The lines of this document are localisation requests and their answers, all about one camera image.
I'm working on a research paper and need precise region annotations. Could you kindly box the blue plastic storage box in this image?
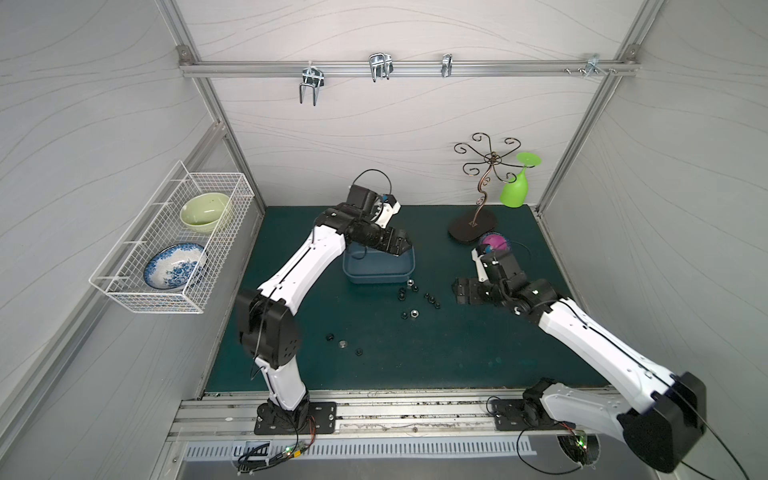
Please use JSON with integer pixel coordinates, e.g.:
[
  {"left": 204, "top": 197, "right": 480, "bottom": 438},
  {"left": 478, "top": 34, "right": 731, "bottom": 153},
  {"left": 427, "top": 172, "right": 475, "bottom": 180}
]
[{"left": 342, "top": 243, "right": 416, "bottom": 285}]

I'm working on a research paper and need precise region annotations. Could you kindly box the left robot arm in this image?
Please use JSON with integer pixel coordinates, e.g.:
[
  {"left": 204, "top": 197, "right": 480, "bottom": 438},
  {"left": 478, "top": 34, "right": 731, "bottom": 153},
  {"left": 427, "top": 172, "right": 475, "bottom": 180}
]
[{"left": 234, "top": 202, "right": 412, "bottom": 413}]

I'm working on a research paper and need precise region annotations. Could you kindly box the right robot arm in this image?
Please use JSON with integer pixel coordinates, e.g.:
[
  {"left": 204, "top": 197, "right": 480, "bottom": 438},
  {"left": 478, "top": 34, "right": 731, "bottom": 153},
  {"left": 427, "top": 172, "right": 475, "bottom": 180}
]
[{"left": 453, "top": 245, "right": 707, "bottom": 473}]

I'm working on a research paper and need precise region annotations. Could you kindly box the black nut cluster right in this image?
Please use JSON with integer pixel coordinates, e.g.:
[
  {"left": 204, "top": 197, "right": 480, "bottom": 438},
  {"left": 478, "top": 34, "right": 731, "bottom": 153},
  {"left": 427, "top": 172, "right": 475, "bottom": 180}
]
[{"left": 424, "top": 293, "right": 441, "bottom": 309}]

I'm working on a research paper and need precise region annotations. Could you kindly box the purple ball in bowl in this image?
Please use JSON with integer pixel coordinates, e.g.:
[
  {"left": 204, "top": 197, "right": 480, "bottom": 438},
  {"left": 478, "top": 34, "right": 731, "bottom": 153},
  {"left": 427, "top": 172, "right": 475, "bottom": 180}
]
[{"left": 477, "top": 232, "right": 510, "bottom": 254}]

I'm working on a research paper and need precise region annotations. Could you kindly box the dark metal jewelry stand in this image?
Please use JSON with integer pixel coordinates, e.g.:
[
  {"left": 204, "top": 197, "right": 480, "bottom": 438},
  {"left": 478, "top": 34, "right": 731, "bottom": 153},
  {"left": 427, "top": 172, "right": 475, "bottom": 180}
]
[{"left": 448, "top": 132, "right": 523, "bottom": 244}]

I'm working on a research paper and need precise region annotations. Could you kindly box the green table mat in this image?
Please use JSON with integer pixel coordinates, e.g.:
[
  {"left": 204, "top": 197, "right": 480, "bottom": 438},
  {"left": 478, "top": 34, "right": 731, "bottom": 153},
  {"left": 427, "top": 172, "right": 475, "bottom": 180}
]
[{"left": 206, "top": 205, "right": 607, "bottom": 393}]

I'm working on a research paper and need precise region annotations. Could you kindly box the green plastic goblet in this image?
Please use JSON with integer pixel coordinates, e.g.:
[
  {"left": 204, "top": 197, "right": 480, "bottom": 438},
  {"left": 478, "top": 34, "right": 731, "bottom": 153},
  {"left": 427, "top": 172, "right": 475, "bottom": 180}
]
[{"left": 500, "top": 152, "right": 542, "bottom": 208}]

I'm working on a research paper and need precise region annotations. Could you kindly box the metal double hook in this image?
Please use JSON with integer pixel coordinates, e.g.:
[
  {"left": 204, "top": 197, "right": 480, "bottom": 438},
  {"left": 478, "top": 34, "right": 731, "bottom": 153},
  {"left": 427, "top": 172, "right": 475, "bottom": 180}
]
[{"left": 299, "top": 66, "right": 325, "bottom": 106}]

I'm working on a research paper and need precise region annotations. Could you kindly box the metal hook centre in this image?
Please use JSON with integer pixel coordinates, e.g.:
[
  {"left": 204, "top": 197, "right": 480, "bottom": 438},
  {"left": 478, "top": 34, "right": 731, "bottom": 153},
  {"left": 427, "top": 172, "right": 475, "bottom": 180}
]
[{"left": 368, "top": 52, "right": 394, "bottom": 83}]

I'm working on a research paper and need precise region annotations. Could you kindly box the green ceramic bowl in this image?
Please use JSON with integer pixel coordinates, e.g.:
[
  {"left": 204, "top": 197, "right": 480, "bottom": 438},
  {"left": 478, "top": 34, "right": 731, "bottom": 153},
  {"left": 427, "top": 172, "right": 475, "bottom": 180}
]
[{"left": 179, "top": 192, "right": 233, "bottom": 235}]

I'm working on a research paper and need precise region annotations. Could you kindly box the small metal hook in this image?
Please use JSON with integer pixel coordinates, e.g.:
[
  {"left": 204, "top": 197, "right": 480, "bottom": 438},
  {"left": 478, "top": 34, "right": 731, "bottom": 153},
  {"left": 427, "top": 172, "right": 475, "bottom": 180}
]
[{"left": 441, "top": 53, "right": 453, "bottom": 78}]

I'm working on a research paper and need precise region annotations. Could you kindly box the blue white patterned bowl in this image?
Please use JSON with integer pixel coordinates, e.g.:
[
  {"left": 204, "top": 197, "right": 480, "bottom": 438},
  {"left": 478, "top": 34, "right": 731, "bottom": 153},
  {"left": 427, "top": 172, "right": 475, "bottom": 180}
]
[{"left": 143, "top": 243, "right": 207, "bottom": 291}]

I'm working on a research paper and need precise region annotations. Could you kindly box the metal hook right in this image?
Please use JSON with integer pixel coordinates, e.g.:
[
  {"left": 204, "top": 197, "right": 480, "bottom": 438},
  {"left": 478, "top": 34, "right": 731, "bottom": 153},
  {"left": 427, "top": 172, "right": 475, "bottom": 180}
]
[{"left": 563, "top": 54, "right": 618, "bottom": 78}]

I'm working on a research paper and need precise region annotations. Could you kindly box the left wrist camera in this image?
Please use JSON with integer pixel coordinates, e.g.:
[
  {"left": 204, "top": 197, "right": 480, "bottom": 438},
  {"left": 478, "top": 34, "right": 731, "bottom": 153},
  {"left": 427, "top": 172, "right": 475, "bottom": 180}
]
[{"left": 375, "top": 196, "right": 401, "bottom": 228}]

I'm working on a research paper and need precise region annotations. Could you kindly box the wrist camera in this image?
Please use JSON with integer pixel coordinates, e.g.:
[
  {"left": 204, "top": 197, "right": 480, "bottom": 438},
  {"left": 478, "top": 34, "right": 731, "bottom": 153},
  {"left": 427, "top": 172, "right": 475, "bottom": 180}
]
[
  {"left": 471, "top": 248, "right": 488, "bottom": 282},
  {"left": 375, "top": 196, "right": 401, "bottom": 228}
]

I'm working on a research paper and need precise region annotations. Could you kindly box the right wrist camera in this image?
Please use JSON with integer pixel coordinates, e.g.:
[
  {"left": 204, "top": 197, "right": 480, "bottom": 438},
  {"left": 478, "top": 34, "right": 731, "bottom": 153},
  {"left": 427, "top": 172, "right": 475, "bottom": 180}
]
[{"left": 471, "top": 248, "right": 488, "bottom": 282}]

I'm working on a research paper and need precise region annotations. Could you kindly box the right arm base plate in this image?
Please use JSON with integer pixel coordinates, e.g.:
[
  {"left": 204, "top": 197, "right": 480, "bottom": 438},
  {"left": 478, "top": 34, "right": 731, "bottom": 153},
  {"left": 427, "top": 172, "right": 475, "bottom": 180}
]
[{"left": 485, "top": 396, "right": 575, "bottom": 432}]

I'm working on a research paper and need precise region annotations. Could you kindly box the aluminium front rail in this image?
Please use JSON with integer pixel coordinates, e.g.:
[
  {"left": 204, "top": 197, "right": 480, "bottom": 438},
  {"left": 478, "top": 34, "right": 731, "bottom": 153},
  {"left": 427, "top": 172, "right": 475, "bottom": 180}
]
[{"left": 167, "top": 389, "right": 661, "bottom": 442}]

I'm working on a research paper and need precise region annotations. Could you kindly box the aluminium rail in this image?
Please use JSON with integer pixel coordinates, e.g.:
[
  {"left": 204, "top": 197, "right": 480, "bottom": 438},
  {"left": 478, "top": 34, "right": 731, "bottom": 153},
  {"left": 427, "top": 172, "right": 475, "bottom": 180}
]
[
  {"left": 179, "top": 57, "right": 641, "bottom": 80},
  {"left": 167, "top": 389, "right": 661, "bottom": 442}
]

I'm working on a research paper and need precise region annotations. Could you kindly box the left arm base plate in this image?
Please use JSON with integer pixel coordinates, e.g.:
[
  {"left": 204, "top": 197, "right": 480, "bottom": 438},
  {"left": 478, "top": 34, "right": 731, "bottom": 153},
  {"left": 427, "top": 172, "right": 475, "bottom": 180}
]
[{"left": 253, "top": 400, "right": 337, "bottom": 436}]

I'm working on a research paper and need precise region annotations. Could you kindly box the white wire basket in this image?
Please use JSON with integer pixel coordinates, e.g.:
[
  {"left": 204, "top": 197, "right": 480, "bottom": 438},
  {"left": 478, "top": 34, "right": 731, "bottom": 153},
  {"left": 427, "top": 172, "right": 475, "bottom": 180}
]
[{"left": 89, "top": 161, "right": 254, "bottom": 314}]

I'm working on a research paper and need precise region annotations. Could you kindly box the aluminium top rail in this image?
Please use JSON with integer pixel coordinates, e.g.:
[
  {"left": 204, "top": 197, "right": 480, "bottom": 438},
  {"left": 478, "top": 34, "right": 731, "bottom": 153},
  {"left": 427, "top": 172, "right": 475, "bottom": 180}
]
[{"left": 179, "top": 57, "right": 641, "bottom": 80}]

